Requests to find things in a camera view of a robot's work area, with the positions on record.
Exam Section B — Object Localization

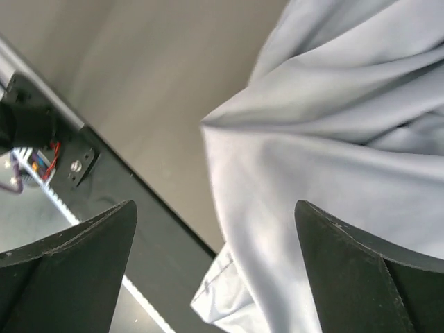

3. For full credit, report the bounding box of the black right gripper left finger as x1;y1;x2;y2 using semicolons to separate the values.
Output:
1;200;137;333

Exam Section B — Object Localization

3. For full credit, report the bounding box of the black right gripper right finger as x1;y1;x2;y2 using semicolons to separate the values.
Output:
294;200;443;332

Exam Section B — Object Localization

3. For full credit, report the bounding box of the grey fabric pillowcase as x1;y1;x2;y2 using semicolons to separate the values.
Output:
191;1;443;332

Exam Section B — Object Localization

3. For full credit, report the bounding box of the slotted grey cable duct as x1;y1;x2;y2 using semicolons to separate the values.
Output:
11;148;174;332

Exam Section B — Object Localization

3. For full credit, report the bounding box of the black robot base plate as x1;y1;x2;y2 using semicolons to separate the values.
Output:
3;72;226;333

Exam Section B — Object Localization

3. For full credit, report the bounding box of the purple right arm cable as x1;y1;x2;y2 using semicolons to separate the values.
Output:
0;152;25;195

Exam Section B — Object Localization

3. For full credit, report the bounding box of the aluminium front frame rail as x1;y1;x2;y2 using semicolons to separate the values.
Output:
1;35;85;130

